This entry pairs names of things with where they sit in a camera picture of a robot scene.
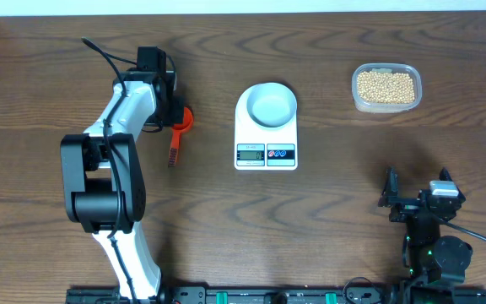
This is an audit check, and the red plastic measuring scoop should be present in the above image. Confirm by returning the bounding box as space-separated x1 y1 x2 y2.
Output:
168 106 194 167

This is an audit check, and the clear plastic container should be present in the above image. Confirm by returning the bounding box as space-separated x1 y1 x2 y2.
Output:
351 62 423 114

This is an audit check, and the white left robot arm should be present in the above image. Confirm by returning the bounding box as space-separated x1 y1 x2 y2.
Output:
60 68 183 303

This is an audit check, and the white digital kitchen scale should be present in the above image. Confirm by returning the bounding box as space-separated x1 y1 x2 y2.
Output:
234 84 299 171

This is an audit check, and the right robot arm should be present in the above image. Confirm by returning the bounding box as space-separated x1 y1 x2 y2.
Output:
378 167 486 304

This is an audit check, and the grey round bowl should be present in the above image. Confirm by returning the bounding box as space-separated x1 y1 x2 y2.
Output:
246 83 297 128

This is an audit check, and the pile of soybeans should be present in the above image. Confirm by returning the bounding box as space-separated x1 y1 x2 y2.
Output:
356 71 415 104

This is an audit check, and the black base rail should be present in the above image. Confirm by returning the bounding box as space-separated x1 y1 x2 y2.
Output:
64 285 486 304

